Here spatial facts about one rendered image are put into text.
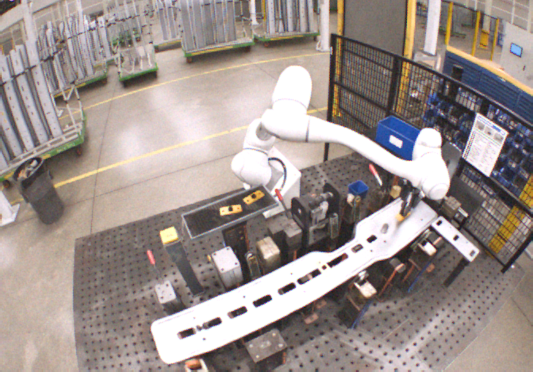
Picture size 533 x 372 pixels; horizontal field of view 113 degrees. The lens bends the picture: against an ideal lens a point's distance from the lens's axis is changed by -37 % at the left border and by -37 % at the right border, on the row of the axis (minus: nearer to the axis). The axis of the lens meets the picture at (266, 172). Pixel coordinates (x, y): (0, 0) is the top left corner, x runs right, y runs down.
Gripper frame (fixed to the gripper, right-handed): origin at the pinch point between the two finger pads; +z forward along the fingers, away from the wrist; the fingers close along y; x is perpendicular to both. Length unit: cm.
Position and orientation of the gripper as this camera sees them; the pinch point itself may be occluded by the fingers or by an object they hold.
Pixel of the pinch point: (404, 209)
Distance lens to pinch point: 133.0
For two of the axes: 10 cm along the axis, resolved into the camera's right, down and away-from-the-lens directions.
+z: 0.5, 7.7, 6.3
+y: 4.8, 5.4, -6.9
